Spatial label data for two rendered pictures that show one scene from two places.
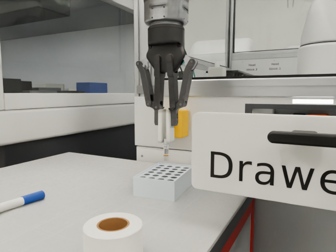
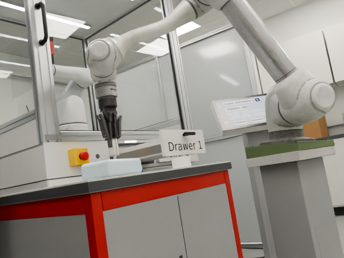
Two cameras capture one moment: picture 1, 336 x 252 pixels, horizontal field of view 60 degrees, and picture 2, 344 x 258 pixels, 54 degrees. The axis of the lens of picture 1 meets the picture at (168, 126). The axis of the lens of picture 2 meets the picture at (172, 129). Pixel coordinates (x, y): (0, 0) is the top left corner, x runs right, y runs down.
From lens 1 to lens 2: 1.31 m
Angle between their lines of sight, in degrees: 79
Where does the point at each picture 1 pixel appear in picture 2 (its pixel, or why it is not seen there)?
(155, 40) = (113, 104)
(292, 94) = (124, 138)
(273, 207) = not seen: hidden behind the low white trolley
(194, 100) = (83, 143)
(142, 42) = (46, 105)
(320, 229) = not seen: hidden behind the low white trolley
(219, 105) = (97, 145)
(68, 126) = not seen: outside the picture
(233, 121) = (171, 131)
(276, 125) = (179, 132)
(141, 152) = (53, 184)
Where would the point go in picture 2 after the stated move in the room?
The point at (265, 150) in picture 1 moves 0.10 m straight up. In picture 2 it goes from (178, 140) to (175, 117)
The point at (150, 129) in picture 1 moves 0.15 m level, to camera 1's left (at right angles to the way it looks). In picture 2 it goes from (58, 165) to (35, 165)
